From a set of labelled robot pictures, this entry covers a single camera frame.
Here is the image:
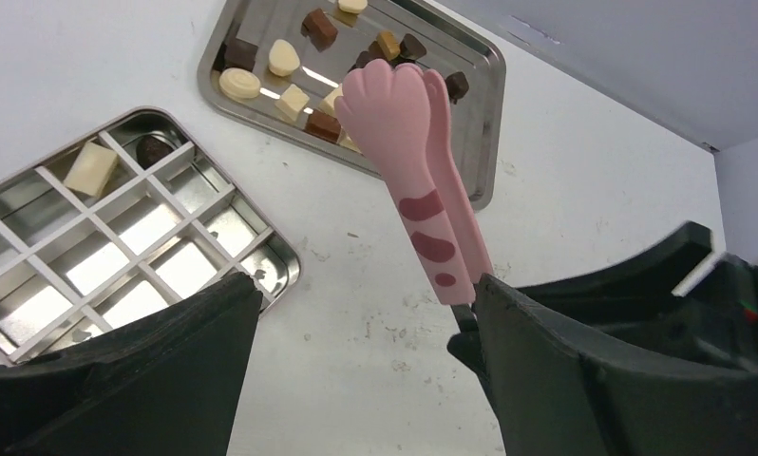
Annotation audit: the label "dark heart chocolate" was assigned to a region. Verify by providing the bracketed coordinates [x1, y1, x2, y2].
[399, 33, 427, 61]

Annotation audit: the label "white chocolate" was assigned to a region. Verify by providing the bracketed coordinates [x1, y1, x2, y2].
[63, 142, 120, 198]

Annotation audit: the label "brown rectangular chocolate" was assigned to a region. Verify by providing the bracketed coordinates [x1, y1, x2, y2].
[303, 109, 342, 143]

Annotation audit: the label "steel chocolate tray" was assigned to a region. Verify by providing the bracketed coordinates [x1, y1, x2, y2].
[198, 1, 505, 211]

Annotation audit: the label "cream square chocolate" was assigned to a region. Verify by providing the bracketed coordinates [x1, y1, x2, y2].
[275, 84, 310, 124]

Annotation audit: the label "cream oval chocolate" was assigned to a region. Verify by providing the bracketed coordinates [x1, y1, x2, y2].
[268, 39, 301, 77]

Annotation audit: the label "caramel square chocolate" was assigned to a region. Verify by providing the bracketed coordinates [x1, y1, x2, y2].
[375, 30, 401, 61]

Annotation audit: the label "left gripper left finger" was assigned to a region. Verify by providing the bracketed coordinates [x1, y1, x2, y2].
[0, 273, 262, 455]

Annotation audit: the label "dark brown square chocolate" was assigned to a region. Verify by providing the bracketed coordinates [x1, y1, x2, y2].
[223, 38, 259, 72]

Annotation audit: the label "cream round swirl chocolate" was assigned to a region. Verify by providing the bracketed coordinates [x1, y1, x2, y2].
[218, 67, 261, 102]

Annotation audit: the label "cream heart chocolate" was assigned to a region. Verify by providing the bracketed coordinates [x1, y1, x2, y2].
[336, 0, 368, 15]

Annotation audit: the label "pink cat paw tongs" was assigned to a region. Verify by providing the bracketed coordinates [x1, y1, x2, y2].
[334, 60, 492, 306]

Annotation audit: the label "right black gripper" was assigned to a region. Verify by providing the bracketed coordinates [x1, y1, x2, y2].
[519, 221, 758, 371]

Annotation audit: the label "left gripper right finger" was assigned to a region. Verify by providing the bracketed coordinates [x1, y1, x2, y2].
[448, 275, 758, 455]

